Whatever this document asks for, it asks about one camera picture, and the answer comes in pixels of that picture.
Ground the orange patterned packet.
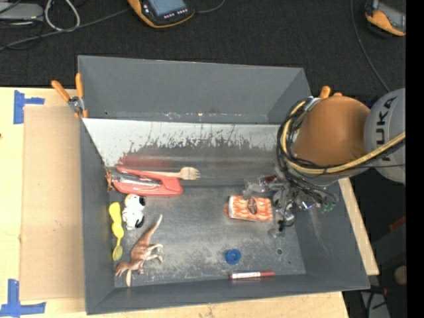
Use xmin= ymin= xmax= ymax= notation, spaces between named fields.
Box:
xmin=223 ymin=195 xmax=274 ymax=223

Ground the brown toy dinosaur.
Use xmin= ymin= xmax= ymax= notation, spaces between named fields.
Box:
xmin=114 ymin=213 xmax=164 ymax=288

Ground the brown cardboard board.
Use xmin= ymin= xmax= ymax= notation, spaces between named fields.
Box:
xmin=19 ymin=104 xmax=87 ymax=303

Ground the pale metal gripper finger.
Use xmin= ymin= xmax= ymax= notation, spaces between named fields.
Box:
xmin=267 ymin=209 xmax=295 ymax=239
xmin=242 ymin=180 xmax=266 ymax=199

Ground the yellow plastic spoon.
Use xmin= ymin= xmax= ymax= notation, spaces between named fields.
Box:
xmin=108 ymin=201 xmax=125 ymax=262

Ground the blue bottle cap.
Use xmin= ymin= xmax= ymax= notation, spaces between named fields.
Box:
xmin=224 ymin=248 xmax=242 ymax=266

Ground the grey metal bin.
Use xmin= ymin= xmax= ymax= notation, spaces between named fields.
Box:
xmin=76 ymin=55 xmax=371 ymax=315

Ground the black and white toy dog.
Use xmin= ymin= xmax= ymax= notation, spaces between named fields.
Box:
xmin=121 ymin=193 xmax=147 ymax=231

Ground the red and white marker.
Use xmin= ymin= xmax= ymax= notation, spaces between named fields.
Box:
xmin=229 ymin=270 xmax=276 ymax=280

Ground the red stapler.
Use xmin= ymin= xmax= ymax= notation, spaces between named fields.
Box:
xmin=111 ymin=166 xmax=184 ymax=197

